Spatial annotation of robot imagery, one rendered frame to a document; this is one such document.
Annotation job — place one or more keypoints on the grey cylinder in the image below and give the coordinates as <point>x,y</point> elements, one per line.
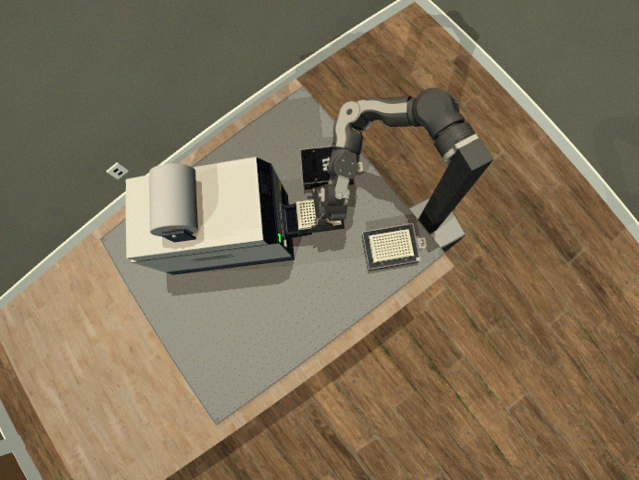
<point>172,199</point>

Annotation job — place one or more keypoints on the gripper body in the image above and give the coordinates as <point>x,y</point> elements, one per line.
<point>333,213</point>

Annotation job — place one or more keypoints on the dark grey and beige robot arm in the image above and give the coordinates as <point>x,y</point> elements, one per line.
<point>433,108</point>

